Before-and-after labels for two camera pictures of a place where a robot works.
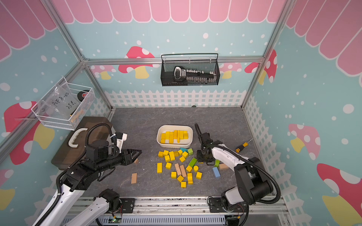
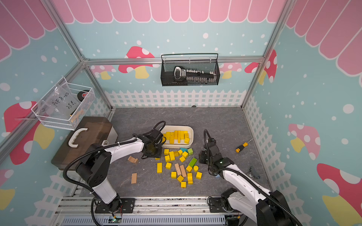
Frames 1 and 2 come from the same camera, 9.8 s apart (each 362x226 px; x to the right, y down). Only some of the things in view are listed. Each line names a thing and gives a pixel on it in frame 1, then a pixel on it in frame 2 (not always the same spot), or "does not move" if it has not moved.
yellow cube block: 168,165 does not move
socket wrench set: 194,76 does not move
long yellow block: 171,137 does not move
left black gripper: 128,159 -> 158,155
